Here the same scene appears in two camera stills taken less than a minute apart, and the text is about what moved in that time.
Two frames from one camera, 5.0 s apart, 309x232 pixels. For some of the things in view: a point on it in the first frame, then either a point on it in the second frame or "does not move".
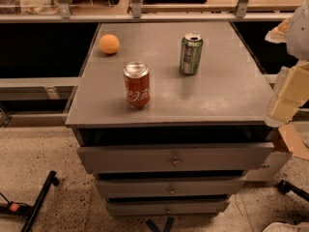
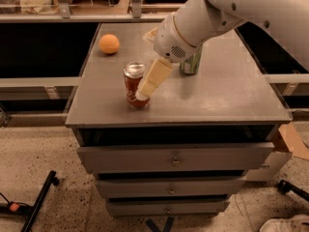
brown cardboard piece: x=294 y=141 does not move
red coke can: x=136 y=76 does not move
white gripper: x=299 y=33 → x=169 y=41
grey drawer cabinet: x=170 y=117 does not move
